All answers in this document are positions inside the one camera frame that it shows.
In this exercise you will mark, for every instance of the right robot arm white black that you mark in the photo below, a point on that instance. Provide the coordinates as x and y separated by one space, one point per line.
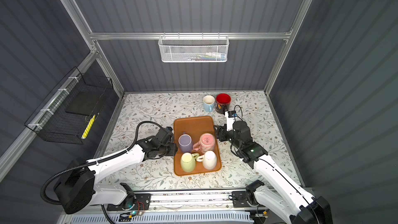
292 203

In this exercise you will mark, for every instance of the black skull pattern mug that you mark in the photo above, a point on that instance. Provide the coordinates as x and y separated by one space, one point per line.
223 101

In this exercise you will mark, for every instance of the pink ghost mug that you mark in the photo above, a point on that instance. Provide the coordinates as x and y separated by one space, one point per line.
206 143

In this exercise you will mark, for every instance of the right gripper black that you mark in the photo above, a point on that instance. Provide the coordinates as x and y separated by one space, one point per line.
222 131

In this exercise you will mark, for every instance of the black wire basket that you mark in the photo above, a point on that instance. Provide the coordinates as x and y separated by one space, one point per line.
64 117

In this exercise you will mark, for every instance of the orange plastic tray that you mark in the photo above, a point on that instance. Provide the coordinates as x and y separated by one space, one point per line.
195 127

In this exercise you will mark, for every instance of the light green mug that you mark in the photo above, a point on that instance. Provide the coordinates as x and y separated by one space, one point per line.
188 161

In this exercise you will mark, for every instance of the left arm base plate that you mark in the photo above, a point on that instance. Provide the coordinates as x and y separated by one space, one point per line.
138 202

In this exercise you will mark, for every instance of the pens in white basket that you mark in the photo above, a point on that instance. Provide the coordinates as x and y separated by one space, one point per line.
209 56

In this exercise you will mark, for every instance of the white wire mesh basket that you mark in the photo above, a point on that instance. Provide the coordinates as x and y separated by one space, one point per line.
174 48

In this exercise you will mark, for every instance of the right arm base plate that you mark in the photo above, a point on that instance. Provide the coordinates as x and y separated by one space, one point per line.
245 199

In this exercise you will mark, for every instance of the white perforated cable duct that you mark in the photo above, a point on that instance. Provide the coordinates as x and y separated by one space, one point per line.
207 217

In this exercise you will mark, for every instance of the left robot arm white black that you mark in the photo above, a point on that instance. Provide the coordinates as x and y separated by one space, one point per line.
79 187

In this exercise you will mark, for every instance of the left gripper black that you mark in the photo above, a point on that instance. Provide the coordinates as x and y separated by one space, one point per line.
174 149

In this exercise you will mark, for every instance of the white cream mug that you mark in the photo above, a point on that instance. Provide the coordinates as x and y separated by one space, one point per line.
208 160

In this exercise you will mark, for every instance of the light blue mug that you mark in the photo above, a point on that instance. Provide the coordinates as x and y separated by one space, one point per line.
209 103

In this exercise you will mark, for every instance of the yellow marker pen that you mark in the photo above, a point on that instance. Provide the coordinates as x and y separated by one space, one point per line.
88 127

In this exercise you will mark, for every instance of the floral table mat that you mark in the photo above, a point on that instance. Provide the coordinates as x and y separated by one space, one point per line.
142 114

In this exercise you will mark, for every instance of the purple mug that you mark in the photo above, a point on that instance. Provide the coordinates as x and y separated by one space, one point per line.
185 143

